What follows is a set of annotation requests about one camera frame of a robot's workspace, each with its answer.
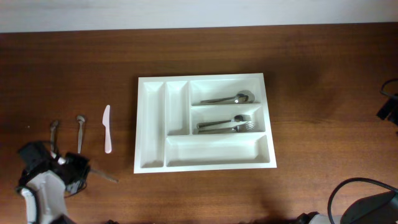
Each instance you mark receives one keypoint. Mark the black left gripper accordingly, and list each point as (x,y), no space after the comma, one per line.
(83,163)

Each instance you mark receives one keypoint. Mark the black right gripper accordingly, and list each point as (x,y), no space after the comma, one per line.
(388,107)

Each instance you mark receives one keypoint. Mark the metal fork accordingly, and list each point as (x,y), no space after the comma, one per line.
(236,119)
(241,128)

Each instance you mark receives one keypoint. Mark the metal tablespoon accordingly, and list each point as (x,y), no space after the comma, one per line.
(244,97)
(219,100)

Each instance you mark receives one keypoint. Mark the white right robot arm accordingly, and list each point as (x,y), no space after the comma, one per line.
(379,208)

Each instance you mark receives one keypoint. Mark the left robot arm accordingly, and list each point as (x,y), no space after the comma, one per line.
(47,179)

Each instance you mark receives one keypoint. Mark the small dark metal teaspoon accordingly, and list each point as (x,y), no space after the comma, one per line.
(53,131)

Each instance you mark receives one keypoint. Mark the pink plastic knife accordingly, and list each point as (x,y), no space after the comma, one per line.
(106,124)

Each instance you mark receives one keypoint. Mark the white plastic cutlery tray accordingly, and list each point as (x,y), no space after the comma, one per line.
(169,109)

